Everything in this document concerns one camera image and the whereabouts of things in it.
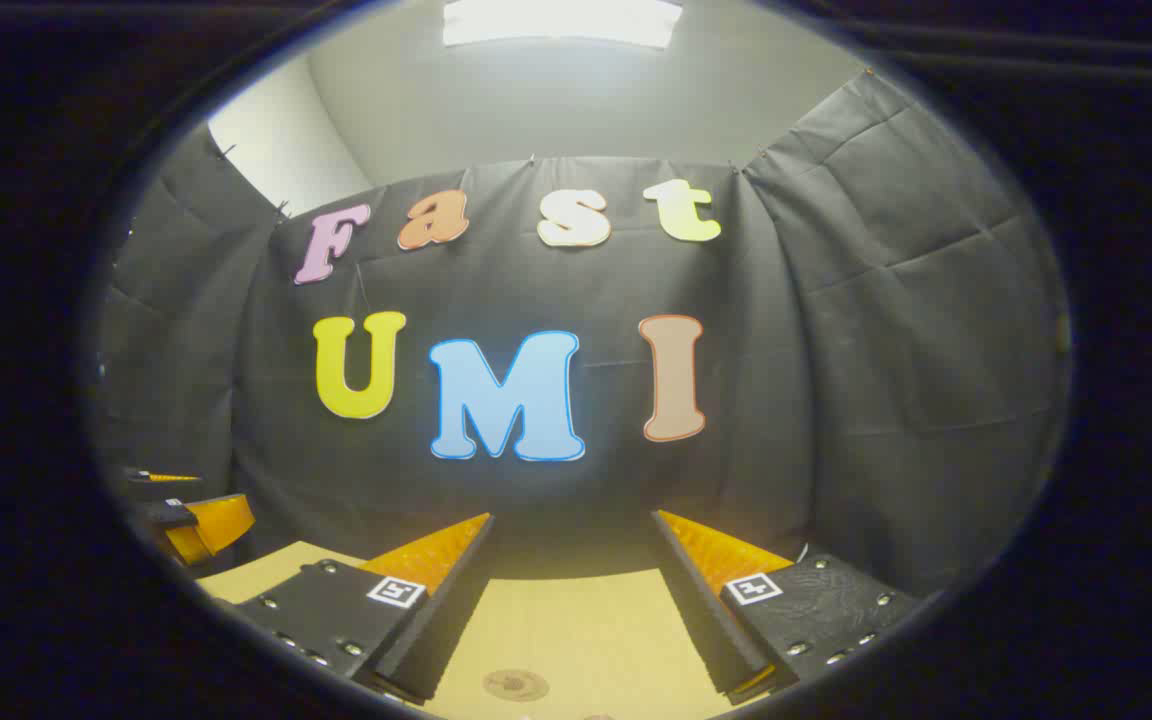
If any black backdrop cloth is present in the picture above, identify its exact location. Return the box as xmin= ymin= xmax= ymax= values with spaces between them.
xmin=86 ymin=70 xmax=1072 ymax=601

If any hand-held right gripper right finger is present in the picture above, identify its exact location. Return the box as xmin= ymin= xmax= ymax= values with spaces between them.
xmin=649 ymin=508 xmax=924 ymax=707

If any ceiling light panel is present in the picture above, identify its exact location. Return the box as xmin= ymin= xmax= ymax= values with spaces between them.
xmin=441 ymin=0 xmax=684 ymax=49

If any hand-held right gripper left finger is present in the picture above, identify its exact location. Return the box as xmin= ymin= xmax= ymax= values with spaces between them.
xmin=234 ymin=513 xmax=497 ymax=704

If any light wooden desktop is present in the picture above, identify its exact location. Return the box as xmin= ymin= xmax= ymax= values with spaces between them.
xmin=196 ymin=540 xmax=737 ymax=720

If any round cork coaster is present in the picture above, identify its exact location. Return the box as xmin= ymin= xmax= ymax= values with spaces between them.
xmin=483 ymin=668 xmax=550 ymax=703

